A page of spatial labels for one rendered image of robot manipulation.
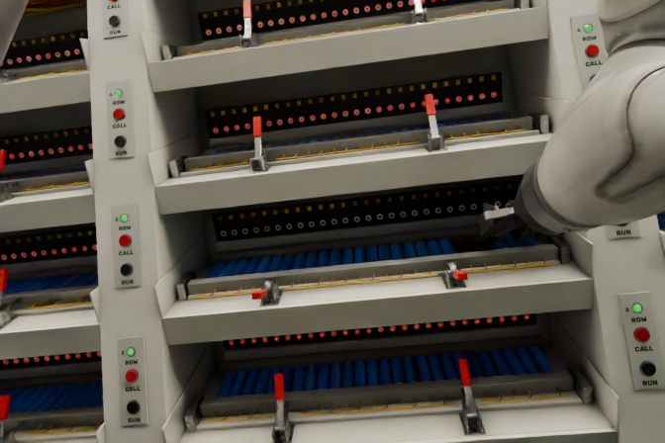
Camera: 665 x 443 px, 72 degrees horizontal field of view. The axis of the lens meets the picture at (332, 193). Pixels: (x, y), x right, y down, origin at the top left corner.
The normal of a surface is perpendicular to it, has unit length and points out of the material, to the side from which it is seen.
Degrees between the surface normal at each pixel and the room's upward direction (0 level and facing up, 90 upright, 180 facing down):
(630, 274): 90
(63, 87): 111
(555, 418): 21
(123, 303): 90
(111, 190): 90
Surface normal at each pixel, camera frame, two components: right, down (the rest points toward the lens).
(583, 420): -0.13, -0.96
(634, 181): -0.57, 0.73
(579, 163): -0.95, 0.28
